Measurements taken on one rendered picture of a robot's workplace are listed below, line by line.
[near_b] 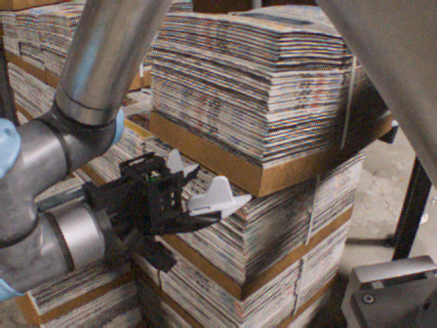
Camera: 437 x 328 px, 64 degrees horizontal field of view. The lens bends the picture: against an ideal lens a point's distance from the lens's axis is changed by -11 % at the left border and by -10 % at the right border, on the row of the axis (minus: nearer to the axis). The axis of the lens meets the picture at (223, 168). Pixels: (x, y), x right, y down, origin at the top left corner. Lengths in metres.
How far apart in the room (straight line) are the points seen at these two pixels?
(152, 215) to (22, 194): 0.16
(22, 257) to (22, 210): 0.05
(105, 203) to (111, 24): 0.20
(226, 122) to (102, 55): 0.24
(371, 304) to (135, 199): 0.30
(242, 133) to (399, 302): 0.30
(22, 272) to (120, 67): 0.23
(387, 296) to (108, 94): 0.38
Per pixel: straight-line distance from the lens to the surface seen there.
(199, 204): 0.50
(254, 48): 0.51
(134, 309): 1.19
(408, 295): 0.49
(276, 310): 0.87
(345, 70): 0.62
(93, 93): 0.39
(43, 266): 0.43
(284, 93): 0.50
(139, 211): 0.48
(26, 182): 0.39
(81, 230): 0.43
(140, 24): 0.35
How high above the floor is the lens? 1.15
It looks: 29 degrees down
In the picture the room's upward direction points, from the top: straight up
